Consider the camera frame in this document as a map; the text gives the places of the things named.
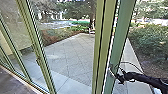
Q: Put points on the green hedge shrubs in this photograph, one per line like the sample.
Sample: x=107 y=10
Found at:
x=150 y=40

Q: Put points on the low planted shrub bed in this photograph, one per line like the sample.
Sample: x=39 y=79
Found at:
x=63 y=33

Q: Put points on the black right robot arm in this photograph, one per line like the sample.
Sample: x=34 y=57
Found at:
x=148 y=80

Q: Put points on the green framed glass door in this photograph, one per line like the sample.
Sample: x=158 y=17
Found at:
x=120 y=40

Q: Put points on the green framed glass wall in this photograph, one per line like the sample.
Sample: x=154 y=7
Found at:
x=101 y=40

